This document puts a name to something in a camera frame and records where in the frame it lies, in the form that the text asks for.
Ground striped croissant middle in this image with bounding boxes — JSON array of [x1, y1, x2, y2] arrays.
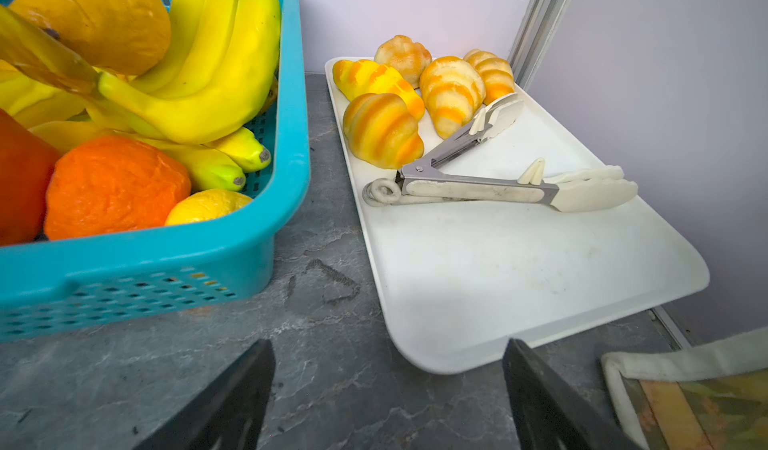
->
[[419, 56, 486, 140]]

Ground red apple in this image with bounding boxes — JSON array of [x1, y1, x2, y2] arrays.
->
[[0, 110, 60, 246]]

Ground teal plastic fruit basket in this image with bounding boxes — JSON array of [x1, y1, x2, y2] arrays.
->
[[1, 0, 310, 342]]

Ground cream canvas tote bag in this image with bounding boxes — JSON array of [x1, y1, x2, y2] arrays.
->
[[601, 329, 767, 449]]

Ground striped croissant far right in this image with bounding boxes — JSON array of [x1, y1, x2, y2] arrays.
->
[[464, 49, 515, 105]]

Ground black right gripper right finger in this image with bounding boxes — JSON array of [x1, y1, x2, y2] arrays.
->
[[502, 339, 639, 450]]

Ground yellow croissant left back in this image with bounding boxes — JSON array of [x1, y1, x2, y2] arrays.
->
[[332, 59, 425, 121]]

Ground white plastic tray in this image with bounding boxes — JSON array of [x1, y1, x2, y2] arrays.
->
[[324, 56, 711, 376]]

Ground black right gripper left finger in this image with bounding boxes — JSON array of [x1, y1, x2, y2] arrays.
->
[[136, 339, 276, 449]]

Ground round bread roll back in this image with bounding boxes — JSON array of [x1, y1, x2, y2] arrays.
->
[[374, 35, 432, 89]]

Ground white metal food tongs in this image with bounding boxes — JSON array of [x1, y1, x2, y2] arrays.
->
[[362, 93, 638, 213]]

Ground yellow banana bunch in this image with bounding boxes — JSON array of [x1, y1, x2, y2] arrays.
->
[[1, 0, 282, 190]]

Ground yellow lemon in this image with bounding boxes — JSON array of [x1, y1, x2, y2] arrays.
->
[[165, 189, 252, 226]]

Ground orange fruit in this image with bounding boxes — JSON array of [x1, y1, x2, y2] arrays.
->
[[44, 136, 191, 240]]

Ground yellow striped croissant front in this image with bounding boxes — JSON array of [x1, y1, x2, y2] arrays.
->
[[342, 93, 424, 170]]

